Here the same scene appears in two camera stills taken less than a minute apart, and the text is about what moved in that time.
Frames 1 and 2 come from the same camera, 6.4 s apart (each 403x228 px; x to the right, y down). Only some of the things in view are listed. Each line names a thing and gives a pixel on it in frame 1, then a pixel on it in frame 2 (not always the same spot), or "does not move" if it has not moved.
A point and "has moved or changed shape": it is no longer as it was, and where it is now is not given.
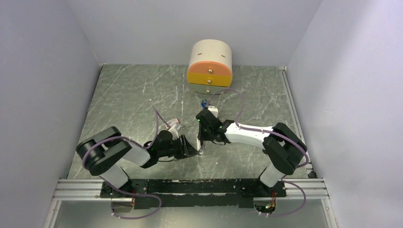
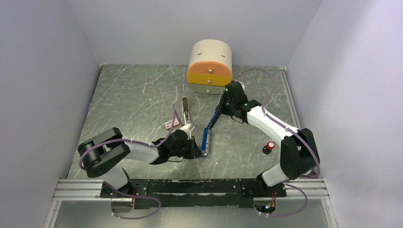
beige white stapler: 198,145 to 185,108
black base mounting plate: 149,194 does not move
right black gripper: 201,136 to 221,108
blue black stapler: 203,103 has moved or changed shape
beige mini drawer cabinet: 210,69 does not move
